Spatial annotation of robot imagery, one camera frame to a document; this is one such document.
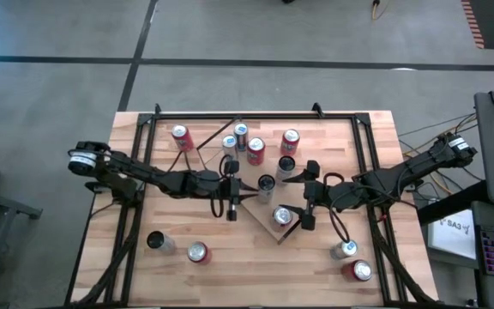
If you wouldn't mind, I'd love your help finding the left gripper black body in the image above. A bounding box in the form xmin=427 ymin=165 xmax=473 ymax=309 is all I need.
xmin=220 ymin=159 xmax=243 ymax=222

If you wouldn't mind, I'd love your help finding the red Fanta can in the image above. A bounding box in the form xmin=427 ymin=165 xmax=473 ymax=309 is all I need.
xmin=280 ymin=128 xmax=302 ymax=157
xmin=246 ymin=136 xmax=267 ymax=167
xmin=171 ymin=123 xmax=195 ymax=153

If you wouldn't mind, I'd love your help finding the white paper sign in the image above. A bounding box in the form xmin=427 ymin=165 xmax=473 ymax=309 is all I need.
xmin=426 ymin=209 xmax=478 ymax=262

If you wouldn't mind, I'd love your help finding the tall silver black-top can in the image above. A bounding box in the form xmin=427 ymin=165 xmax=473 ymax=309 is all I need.
xmin=146 ymin=231 xmax=177 ymax=256

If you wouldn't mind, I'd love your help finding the black aluminium rig frame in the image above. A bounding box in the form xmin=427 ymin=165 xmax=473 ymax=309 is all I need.
xmin=64 ymin=102 xmax=439 ymax=308

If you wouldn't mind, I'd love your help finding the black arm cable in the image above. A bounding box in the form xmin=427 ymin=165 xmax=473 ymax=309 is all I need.
xmin=209 ymin=154 xmax=235 ymax=219
xmin=322 ymin=171 xmax=355 ymax=244

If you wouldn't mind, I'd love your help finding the tall white Celsius can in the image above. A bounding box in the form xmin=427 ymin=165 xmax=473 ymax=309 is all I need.
xmin=275 ymin=155 xmax=297 ymax=181

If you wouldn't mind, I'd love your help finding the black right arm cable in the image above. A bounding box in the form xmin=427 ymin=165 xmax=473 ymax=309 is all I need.
xmin=322 ymin=171 xmax=355 ymax=244

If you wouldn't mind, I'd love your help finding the black floor cable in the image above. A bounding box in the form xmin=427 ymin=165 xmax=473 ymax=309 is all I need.
xmin=396 ymin=112 xmax=479 ymax=138

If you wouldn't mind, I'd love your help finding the yellow floor cable with plug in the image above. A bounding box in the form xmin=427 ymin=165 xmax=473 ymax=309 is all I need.
xmin=370 ymin=0 xmax=389 ymax=21

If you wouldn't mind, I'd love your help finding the blue silver Red Bull can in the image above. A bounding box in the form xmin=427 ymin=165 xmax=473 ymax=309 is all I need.
xmin=233 ymin=122 xmax=250 ymax=152
xmin=221 ymin=134 xmax=239 ymax=161
xmin=330 ymin=239 xmax=358 ymax=261

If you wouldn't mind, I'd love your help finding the black desk beam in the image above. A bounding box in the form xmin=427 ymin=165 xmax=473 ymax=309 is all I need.
xmin=416 ymin=179 xmax=488 ymax=225

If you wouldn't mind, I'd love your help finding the gray metal desk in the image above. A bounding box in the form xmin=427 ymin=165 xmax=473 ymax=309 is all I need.
xmin=0 ymin=184 xmax=45 ymax=309

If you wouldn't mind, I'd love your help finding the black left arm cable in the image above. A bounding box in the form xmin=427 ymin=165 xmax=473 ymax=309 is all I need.
xmin=209 ymin=154 xmax=235 ymax=219

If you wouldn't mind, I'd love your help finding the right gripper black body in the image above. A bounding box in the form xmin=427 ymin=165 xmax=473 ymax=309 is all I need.
xmin=300 ymin=160 xmax=332 ymax=232

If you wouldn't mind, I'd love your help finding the tall white palm print can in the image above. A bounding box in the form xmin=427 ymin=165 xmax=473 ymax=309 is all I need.
xmin=256 ymin=173 xmax=277 ymax=204

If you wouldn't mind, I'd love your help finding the red Coca-Cola zero sugar can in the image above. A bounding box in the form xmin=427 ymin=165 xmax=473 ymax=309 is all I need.
xmin=186 ymin=240 xmax=213 ymax=264

